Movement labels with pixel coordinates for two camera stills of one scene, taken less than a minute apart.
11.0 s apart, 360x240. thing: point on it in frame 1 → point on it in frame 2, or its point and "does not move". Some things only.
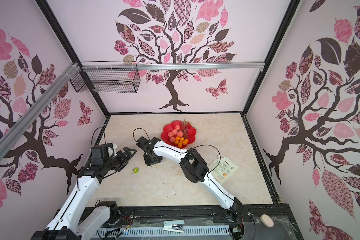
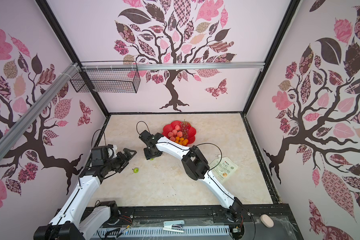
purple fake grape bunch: (184, 127) does not move
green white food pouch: (223, 171) does not move
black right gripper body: (148, 161) → (150, 154)
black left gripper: (123, 159) does not move
